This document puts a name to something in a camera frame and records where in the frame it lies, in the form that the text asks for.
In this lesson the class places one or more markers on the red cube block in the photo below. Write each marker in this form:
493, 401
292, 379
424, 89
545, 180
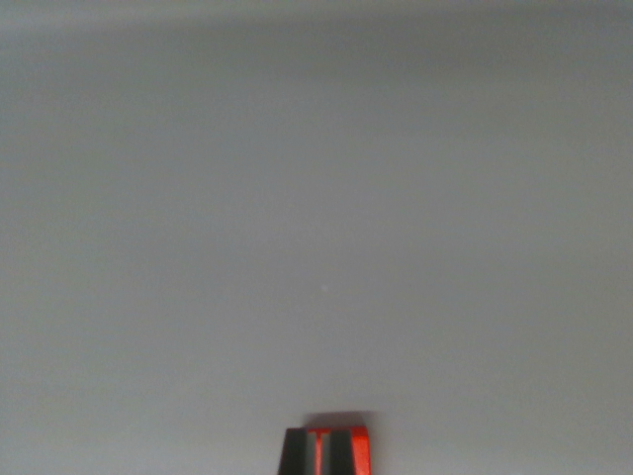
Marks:
361, 447

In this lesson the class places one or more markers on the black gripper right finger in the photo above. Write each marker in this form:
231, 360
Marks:
341, 452

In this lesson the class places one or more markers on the white plastic tray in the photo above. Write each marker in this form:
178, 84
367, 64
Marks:
316, 222

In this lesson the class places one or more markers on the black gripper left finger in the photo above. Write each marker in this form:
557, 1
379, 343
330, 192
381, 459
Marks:
295, 452

